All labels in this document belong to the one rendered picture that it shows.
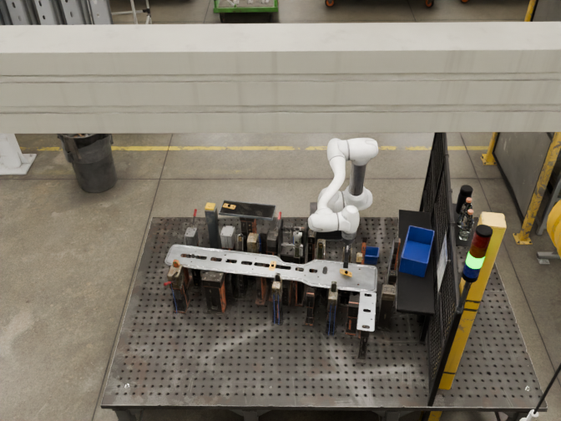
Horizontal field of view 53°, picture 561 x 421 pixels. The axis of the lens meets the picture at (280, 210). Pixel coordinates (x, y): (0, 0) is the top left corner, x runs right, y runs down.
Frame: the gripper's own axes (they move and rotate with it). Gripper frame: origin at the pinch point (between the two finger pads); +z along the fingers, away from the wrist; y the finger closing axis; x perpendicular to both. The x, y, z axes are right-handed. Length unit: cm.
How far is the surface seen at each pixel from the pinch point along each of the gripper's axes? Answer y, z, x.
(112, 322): -10, 115, -182
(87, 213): -131, 114, -258
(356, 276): 0.6, 14.3, 7.5
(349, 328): 22.6, 38.9, 6.2
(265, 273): 7, 14, -50
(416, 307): 22, 11, 44
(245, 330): 30, 45, -60
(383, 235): -71, 44, 25
